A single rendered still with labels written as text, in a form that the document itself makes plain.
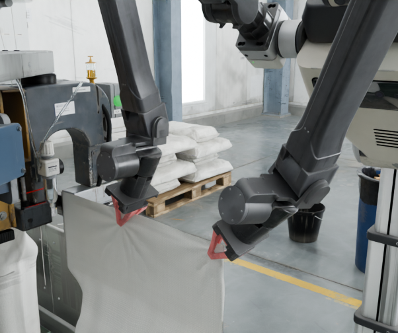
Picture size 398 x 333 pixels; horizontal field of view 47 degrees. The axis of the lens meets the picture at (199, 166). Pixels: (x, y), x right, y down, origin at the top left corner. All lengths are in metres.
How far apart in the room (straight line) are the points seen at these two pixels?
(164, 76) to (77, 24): 1.62
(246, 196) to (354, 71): 0.22
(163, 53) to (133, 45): 6.25
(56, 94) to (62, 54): 4.92
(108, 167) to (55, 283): 1.20
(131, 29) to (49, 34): 5.14
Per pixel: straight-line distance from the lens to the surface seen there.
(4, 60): 0.92
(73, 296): 1.93
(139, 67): 0.84
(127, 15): 0.82
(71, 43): 6.12
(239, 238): 0.76
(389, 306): 1.38
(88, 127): 1.19
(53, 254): 1.94
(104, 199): 1.27
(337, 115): 0.61
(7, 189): 0.88
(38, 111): 1.11
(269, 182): 0.68
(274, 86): 9.68
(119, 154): 0.85
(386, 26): 0.55
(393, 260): 1.32
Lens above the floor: 1.43
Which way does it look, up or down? 15 degrees down
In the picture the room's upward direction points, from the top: straight up
